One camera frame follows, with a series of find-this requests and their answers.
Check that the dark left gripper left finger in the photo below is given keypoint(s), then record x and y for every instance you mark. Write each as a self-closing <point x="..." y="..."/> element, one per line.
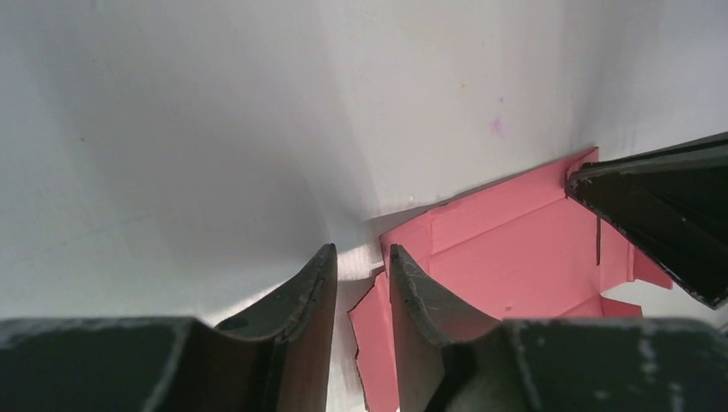
<point x="293" y="327"/>

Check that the pink cardboard box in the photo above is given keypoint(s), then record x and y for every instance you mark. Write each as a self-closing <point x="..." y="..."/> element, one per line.
<point x="523" y="249"/>

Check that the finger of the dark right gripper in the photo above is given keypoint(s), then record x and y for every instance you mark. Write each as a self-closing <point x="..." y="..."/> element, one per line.
<point x="671" y="204"/>

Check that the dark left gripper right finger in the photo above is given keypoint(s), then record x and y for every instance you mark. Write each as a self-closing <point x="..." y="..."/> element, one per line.
<point x="435" y="334"/>

